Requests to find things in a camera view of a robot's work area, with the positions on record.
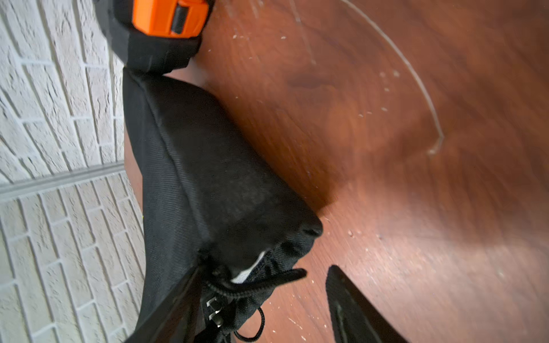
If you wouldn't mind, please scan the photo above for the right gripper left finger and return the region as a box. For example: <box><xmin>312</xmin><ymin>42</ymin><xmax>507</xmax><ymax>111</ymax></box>
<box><xmin>127</xmin><ymin>266</ymin><xmax>204</xmax><ymax>343</ymax></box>

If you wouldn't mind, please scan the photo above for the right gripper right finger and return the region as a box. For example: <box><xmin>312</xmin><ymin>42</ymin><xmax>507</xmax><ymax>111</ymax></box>
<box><xmin>325</xmin><ymin>265</ymin><xmax>407</xmax><ymax>343</ymax></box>

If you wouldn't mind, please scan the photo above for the black drawstring bag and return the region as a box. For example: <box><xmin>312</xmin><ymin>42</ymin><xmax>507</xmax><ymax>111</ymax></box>
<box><xmin>123</xmin><ymin>68</ymin><xmax>323</xmax><ymax>342</ymax></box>

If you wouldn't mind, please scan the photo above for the black plastic tool case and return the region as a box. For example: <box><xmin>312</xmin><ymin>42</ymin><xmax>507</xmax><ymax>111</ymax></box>
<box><xmin>93</xmin><ymin>0</ymin><xmax>214</xmax><ymax>74</ymax></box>

